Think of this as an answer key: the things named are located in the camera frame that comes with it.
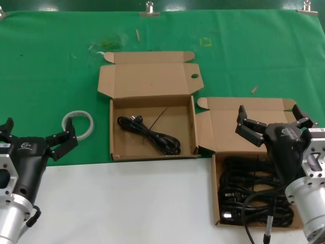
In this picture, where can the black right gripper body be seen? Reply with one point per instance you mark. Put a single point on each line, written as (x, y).
(285, 152)

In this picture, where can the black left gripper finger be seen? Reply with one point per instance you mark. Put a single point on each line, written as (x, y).
(64, 142)
(6, 130)

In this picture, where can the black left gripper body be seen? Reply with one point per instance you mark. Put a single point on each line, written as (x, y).
(30, 162)

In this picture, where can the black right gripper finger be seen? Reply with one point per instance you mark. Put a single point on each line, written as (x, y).
(251, 130)
(306, 122)

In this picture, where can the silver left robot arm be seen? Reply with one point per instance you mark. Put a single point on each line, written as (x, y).
(10, 218)

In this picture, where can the empty open cardboard box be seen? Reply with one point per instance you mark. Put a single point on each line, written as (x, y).
(152, 81)

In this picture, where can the clear adhesive tape roll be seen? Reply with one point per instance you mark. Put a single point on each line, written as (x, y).
(91, 125)

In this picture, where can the short wooden stick piece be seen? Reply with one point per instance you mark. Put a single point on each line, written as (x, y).
(254, 89)

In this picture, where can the green table cloth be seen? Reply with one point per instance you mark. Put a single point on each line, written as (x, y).
(50, 63)

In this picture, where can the white tape scrap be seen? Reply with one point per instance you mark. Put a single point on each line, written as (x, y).
(100, 52)

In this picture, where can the crumpled clear plastic wrapper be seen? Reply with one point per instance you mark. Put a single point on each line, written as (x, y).
(109, 43)

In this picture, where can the metal binder clip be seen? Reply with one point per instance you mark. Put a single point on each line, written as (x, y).
(307, 10)
(149, 12)

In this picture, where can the small wooden stick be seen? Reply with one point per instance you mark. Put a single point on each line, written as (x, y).
(137, 35)

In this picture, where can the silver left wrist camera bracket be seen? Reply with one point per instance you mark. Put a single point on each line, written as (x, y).
(5, 162)

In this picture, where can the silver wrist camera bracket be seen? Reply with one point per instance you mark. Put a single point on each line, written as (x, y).
(316, 152)
(5, 162)

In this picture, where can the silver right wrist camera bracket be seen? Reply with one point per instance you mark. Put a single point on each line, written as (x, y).
(316, 152)

